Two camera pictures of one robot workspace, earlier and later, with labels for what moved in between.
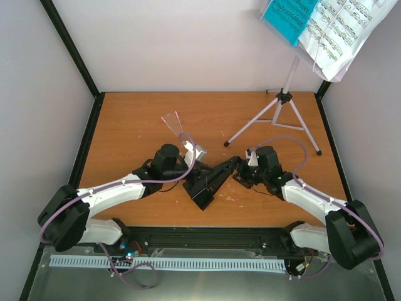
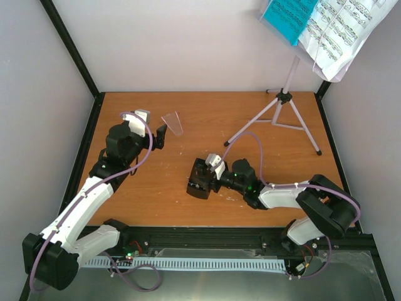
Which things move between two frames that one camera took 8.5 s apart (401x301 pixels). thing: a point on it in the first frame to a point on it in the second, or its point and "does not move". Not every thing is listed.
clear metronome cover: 173,121 does not move
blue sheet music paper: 289,17 does not move
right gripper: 240,173 to 213,183
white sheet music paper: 336,30 does not move
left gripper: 195,173 to 160,138
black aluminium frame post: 321,91 does not move
